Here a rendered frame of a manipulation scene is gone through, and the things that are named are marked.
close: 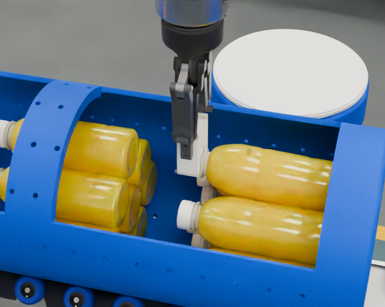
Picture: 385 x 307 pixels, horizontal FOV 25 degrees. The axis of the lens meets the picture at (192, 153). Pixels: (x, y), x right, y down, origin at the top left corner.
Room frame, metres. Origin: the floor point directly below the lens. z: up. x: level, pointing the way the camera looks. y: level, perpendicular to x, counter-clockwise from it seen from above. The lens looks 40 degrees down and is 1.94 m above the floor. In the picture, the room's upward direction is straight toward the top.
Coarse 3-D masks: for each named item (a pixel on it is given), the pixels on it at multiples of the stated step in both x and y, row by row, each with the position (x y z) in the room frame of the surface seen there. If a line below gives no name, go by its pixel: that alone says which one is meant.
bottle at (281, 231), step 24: (192, 216) 0.84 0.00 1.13; (216, 216) 0.83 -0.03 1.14; (240, 216) 0.83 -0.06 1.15; (264, 216) 0.82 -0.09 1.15; (288, 216) 0.82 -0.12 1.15; (312, 216) 0.82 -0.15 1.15; (216, 240) 0.82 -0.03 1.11; (240, 240) 0.81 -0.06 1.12; (264, 240) 0.80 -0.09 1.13; (288, 240) 0.80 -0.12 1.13; (312, 240) 0.79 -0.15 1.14; (312, 264) 0.79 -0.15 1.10
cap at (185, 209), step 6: (180, 204) 0.86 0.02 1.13; (186, 204) 0.86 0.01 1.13; (192, 204) 0.86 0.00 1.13; (180, 210) 0.85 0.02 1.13; (186, 210) 0.85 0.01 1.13; (180, 216) 0.85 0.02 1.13; (186, 216) 0.85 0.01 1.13; (180, 222) 0.84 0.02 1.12; (186, 222) 0.84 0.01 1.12; (180, 228) 0.85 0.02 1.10; (186, 228) 0.84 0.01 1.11
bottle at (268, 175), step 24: (240, 144) 0.92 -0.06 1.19; (216, 168) 0.89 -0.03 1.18; (240, 168) 0.88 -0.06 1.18; (264, 168) 0.87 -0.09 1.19; (288, 168) 0.87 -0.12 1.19; (312, 168) 0.87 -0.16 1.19; (240, 192) 0.87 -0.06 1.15; (264, 192) 0.86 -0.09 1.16; (288, 192) 0.85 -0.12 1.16; (312, 192) 0.85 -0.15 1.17
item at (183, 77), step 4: (184, 64) 0.88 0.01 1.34; (184, 68) 0.88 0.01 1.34; (180, 72) 0.88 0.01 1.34; (184, 72) 0.88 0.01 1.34; (180, 76) 0.87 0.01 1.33; (184, 76) 0.87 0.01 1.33; (180, 80) 0.87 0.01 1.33; (184, 80) 0.87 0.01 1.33; (176, 84) 0.86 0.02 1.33; (180, 84) 0.86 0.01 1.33; (184, 84) 0.86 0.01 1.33; (176, 88) 0.86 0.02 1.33; (180, 88) 0.86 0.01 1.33; (192, 88) 0.87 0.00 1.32; (176, 92) 0.86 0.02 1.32; (180, 92) 0.85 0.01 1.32; (180, 96) 0.86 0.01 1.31
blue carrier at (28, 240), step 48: (0, 96) 1.12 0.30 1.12; (48, 96) 0.97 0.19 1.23; (96, 96) 1.00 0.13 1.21; (144, 96) 1.01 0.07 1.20; (48, 144) 0.89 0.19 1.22; (288, 144) 1.01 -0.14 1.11; (336, 144) 0.86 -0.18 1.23; (384, 144) 0.87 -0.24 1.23; (48, 192) 0.84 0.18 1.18; (192, 192) 1.02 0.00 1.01; (336, 192) 0.79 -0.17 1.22; (0, 240) 0.83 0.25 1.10; (48, 240) 0.81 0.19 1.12; (96, 240) 0.80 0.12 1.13; (144, 240) 0.79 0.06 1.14; (336, 240) 0.75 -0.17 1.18; (96, 288) 0.82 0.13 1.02; (144, 288) 0.78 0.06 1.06; (192, 288) 0.76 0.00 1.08; (240, 288) 0.75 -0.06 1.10; (288, 288) 0.73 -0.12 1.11; (336, 288) 0.72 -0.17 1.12
